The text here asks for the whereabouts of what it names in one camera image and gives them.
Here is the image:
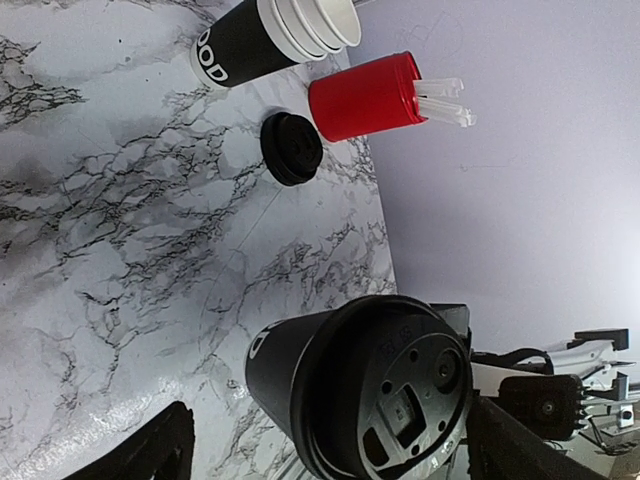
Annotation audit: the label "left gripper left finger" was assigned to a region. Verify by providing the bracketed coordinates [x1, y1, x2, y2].
[65, 401, 195, 480]

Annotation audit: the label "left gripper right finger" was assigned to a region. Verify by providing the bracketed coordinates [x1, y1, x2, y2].
[467, 397, 602, 480]

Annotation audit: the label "black plastic cup lid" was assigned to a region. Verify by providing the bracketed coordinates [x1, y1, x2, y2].
[290, 295, 472, 479]

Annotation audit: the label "single black paper cup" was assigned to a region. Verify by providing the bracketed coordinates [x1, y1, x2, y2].
[245, 308, 339, 439]

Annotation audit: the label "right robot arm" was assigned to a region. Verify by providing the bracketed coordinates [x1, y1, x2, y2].
[469, 328, 639, 457]

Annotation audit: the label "white packets in container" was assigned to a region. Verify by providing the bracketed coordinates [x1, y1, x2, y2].
[414, 77, 477, 128]

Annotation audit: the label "red cylindrical container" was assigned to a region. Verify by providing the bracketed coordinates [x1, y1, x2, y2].
[308, 51, 426, 143]

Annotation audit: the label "stack of paper cups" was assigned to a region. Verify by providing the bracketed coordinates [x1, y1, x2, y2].
[190, 0, 361, 89]

